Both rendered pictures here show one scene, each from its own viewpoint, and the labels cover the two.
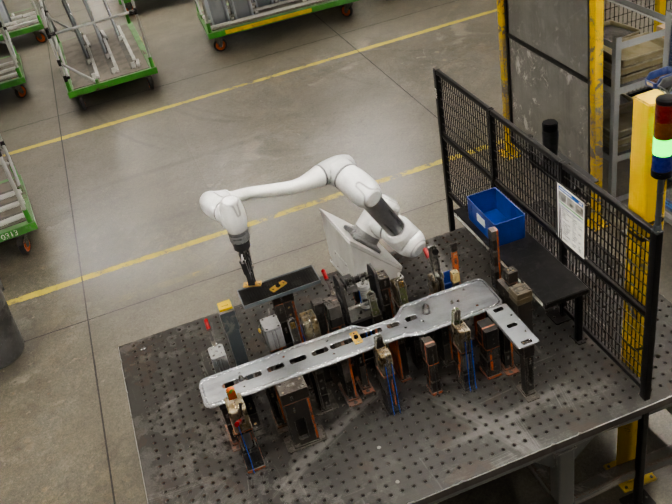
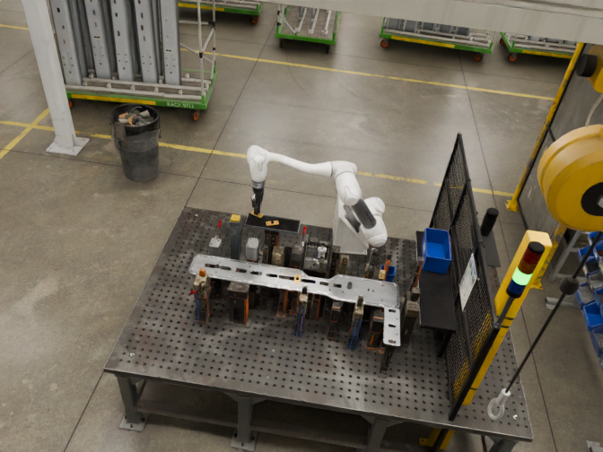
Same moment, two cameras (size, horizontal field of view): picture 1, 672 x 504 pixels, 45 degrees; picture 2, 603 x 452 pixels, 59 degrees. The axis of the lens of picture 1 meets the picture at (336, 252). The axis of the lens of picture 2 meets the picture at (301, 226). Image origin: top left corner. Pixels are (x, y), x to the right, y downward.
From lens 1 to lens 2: 0.81 m
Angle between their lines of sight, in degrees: 14
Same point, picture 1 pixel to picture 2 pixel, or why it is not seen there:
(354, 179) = (345, 183)
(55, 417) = (146, 224)
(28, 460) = (118, 240)
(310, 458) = (232, 333)
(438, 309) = (357, 289)
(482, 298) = (388, 298)
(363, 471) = (254, 359)
